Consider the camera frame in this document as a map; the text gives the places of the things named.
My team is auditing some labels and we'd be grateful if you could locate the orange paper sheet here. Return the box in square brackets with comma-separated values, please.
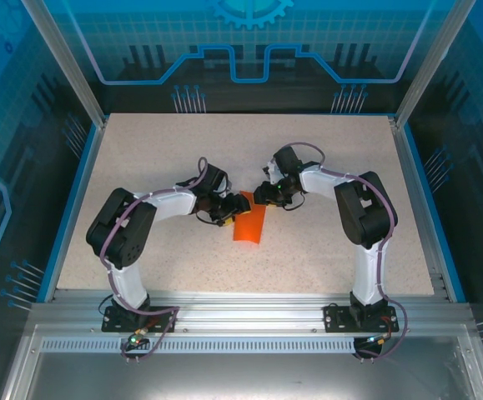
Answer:
[232, 189, 269, 245]

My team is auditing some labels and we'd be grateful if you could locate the steel sheet panel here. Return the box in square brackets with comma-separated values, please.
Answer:
[0, 323, 483, 400]

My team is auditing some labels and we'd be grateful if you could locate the blue table edge strip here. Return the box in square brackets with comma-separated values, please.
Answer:
[43, 123, 108, 303]

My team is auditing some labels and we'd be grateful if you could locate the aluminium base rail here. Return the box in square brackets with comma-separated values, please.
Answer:
[28, 288, 475, 334]

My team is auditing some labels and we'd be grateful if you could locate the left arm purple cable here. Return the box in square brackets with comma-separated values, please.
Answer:
[98, 156, 209, 363]

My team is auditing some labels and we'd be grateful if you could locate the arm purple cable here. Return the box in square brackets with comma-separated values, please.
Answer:
[272, 141, 411, 363]
[98, 156, 209, 363]

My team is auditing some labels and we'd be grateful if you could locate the slotted cable duct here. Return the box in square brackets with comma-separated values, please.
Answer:
[39, 337, 357, 354]

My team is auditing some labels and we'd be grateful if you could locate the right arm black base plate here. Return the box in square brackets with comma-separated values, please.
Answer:
[323, 302, 400, 333]

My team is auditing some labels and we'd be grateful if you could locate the cable connector with green light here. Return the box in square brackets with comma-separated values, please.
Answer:
[364, 332, 395, 347]
[126, 331, 150, 349]

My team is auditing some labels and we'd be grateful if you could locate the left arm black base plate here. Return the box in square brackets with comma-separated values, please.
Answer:
[101, 305, 182, 334]

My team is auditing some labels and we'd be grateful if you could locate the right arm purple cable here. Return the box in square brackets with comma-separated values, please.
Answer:
[272, 141, 411, 363]

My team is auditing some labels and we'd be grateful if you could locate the aluminium side rail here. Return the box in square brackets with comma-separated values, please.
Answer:
[387, 116, 455, 302]

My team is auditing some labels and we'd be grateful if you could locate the aluminium frame post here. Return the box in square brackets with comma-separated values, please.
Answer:
[20, 0, 109, 130]
[389, 0, 474, 130]

